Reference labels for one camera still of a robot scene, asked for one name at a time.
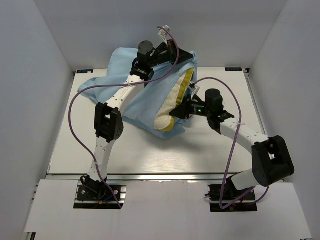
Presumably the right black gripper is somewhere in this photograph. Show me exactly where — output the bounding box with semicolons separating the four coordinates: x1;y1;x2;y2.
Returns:
169;94;212;120

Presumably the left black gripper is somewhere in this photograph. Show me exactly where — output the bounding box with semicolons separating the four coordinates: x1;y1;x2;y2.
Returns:
148;39;194;68

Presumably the cream yellow-edged pillow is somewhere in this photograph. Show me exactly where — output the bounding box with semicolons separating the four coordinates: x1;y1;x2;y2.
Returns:
153;67;195;132

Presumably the light blue pillowcase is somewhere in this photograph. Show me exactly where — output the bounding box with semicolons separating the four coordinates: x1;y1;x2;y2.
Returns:
78;47;198;140

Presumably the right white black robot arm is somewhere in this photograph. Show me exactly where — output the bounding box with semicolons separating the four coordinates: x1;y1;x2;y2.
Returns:
169;88;295;200

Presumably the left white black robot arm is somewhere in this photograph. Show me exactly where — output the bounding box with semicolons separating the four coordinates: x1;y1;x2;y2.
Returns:
80;40;193;200

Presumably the right blue corner label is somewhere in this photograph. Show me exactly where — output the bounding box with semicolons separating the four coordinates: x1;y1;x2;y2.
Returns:
224;67;243;72

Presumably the blue corner label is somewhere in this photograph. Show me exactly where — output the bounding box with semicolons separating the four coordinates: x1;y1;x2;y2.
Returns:
224;67;243;72
76;69;94;74

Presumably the left blue corner label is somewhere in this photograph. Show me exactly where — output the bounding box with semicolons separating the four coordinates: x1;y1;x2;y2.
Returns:
76;69;94;74

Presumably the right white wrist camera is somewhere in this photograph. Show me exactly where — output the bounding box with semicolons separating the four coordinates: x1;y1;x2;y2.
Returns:
188;81;200;100

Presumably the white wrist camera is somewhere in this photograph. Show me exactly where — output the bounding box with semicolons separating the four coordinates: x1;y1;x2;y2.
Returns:
188;81;200;100
157;25;171;45

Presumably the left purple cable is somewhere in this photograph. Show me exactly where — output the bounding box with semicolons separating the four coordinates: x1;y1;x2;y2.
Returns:
68;26;180;210

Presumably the purple cable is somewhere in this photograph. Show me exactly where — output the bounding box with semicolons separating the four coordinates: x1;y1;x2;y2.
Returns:
190;77;271;210
68;26;180;210

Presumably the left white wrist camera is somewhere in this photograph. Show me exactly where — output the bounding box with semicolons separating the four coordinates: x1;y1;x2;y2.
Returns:
157;25;171;45

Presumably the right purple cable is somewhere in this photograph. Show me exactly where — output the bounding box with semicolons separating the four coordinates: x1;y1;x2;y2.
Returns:
190;77;271;210

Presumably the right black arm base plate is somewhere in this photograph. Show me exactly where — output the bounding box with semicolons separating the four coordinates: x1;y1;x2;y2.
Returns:
204;184;258;213

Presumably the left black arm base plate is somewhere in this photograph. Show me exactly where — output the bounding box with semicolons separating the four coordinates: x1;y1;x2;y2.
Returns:
73;183;127;210

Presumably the aluminium table front rail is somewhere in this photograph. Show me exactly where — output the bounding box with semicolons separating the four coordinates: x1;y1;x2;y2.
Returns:
45;173;224;181

